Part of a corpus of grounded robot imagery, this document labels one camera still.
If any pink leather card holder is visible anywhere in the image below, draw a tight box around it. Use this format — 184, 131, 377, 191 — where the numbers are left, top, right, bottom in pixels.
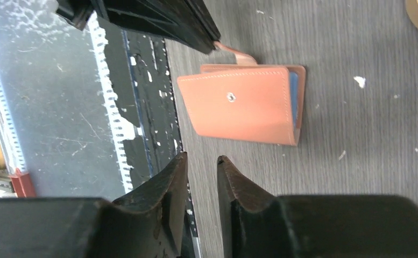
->
177, 42, 307, 146

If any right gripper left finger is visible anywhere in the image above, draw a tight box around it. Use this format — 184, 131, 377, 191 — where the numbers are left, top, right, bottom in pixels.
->
0, 152, 188, 257

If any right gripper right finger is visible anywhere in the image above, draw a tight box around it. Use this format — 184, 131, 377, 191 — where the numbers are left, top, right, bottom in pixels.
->
217, 156, 418, 257

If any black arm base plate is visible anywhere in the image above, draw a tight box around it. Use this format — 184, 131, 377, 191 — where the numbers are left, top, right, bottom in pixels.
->
96, 16, 199, 258

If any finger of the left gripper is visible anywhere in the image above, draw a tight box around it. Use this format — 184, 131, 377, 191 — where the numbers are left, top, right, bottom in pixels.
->
55, 0, 221, 54

